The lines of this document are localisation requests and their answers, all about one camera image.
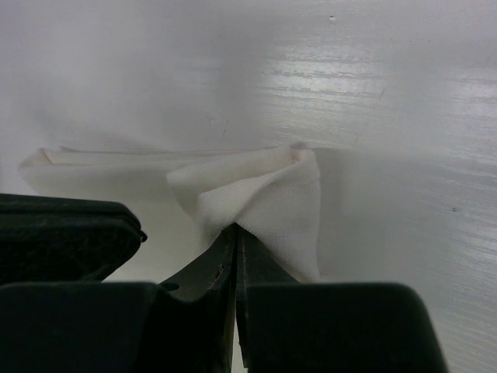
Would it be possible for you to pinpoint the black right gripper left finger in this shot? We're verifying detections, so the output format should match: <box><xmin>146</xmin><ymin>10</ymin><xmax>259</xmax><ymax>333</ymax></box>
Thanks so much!
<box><xmin>161</xmin><ymin>227</ymin><xmax>237</xmax><ymax>372</ymax></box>

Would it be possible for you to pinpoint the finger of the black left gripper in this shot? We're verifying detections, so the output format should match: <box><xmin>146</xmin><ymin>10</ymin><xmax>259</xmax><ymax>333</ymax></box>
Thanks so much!
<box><xmin>1</xmin><ymin>193</ymin><xmax>147</xmax><ymax>285</ymax></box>

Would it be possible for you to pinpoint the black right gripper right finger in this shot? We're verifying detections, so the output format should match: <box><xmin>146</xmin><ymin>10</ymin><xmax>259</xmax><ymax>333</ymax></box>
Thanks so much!
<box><xmin>235</xmin><ymin>228</ymin><xmax>300</xmax><ymax>369</ymax></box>

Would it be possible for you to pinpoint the white cloth napkin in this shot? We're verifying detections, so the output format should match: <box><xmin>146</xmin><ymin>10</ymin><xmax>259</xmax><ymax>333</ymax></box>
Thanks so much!
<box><xmin>19</xmin><ymin>146</ymin><xmax>321</xmax><ymax>282</ymax></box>

